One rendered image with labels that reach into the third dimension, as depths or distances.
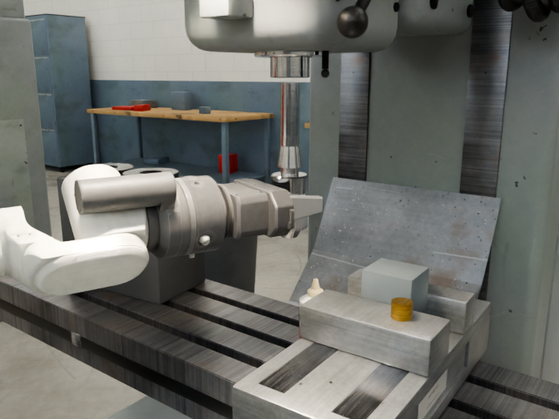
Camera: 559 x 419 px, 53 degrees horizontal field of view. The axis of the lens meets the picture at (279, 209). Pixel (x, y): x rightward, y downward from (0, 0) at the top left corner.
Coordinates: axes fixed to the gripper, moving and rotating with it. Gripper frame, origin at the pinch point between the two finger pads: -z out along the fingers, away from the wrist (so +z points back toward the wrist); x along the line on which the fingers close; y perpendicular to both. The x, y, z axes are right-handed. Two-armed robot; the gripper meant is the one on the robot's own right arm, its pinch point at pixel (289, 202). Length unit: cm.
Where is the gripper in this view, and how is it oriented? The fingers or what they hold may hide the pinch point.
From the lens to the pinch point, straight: 71.0
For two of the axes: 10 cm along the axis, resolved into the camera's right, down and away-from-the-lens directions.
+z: -8.5, 1.2, -5.1
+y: -0.1, 9.7, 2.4
